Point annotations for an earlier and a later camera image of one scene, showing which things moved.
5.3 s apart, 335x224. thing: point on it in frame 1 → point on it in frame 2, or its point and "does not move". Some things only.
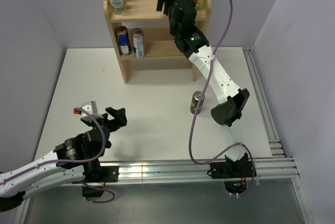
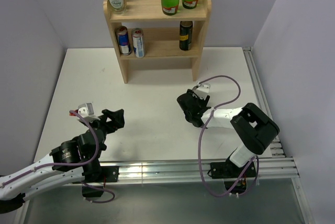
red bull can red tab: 122,36 does not move
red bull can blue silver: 138,42 does not move
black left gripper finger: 120,115 does not move
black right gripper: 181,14 → 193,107
